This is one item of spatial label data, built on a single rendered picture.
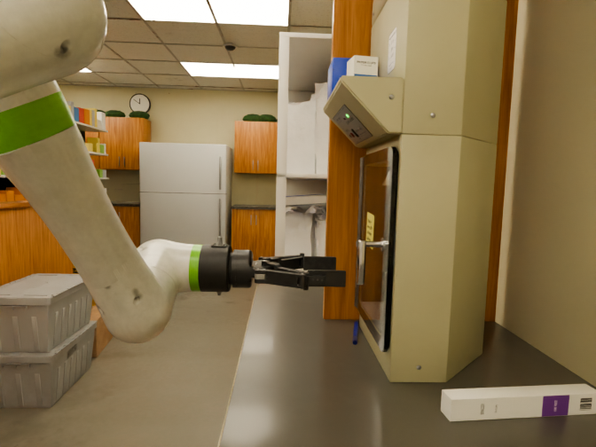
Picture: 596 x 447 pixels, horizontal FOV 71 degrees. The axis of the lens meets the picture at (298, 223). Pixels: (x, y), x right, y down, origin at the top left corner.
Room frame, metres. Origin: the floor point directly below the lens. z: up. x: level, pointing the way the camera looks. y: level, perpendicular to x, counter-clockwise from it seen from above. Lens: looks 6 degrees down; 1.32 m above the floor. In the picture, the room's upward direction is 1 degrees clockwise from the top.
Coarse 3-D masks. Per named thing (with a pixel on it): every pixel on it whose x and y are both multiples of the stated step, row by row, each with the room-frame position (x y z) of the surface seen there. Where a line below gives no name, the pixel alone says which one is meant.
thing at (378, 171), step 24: (384, 168) 0.84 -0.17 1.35; (384, 192) 0.83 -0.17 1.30; (384, 216) 0.82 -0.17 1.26; (384, 240) 0.81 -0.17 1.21; (384, 264) 0.80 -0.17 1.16; (360, 288) 1.03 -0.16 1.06; (384, 288) 0.79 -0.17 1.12; (360, 312) 1.02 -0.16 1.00; (384, 312) 0.78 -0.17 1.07; (384, 336) 0.78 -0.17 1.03
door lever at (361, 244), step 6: (360, 240) 0.81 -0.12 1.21; (360, 246) 0.81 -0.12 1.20; (366, 246) 0.81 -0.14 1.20; (372, 246) 0.81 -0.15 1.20; (378, 246) 0.81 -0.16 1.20; (360, 252) 0.81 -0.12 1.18; (360, 258) 0.81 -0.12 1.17; (360, 264) 0.81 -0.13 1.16; (360, 270) 0.81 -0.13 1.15; (360, 276) 0.81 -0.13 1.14; (360, 282) 0.81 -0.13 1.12
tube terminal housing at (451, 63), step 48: (432, 0) 0.77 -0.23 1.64; (480, 0) 0.81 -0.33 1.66; (384, 48) 0.94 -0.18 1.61; (432, 48) 0.77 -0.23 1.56; (480, 48) 0.82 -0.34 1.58; (432, 96) 0.77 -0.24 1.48; (480, 96) 0.83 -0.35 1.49; (384, 144) 0.90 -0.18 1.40; (432, 144) 0.77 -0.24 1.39; (480, 144) 0.84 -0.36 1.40; (432, 192) 0.77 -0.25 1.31; (480, 192) 0.86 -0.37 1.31; (432, 240) 0.77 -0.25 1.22; (480, 240) 0.87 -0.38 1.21; (432, 288) 0.77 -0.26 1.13; (480, 288) 0.89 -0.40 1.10; (432, 336) 0.77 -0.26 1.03; (480, 336) 0.90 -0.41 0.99
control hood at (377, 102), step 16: (352, 80) 0.76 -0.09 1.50; (368, 80) 0.77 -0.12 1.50; (384, 80) 0.77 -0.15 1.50; (400, 80) 0.77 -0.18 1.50; (336, 96) 0.87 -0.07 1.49; (352, 96) 0.78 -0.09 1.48; (368, 96) 0.77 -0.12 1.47; (384, 96) 0.77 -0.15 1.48; (400, 96) 0.77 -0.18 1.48; (336, 112) 0.97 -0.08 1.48; (352, 112) 0.86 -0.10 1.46; (368, 112) 0.77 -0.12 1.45; (384, 112) 0.77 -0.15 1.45; (400, 112) 0.77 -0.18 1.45; (368, 128) 0.85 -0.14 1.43; (384, 128) 0.77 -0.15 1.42; (400, 128) 0.77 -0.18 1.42; (368, 144) 0.97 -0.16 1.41
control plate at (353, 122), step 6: (342, 108) 0.90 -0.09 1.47; (348, 108) 0.86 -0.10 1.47; (336, 114) 0.98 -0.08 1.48; (342, 114) 0.94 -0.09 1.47; (348, 114) 0.90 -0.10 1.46; (336, 120) 1.03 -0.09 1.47; (342, 120) 0.97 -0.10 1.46; (348, 120) 0.93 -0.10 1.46; (354, 120) 0.89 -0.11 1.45; (342, 126) 1.02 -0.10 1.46; (348, 126) 0.98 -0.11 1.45; (354, 126) 0.93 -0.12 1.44; (360, 126) 0.89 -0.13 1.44; (348, 132) 1.03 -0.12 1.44; (360, 132) 0.93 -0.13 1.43; (366, 132) 0.88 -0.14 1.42; (354, 138) 1.02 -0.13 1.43; (360, 138) 0.97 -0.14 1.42; (366, 138) 0.93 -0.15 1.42
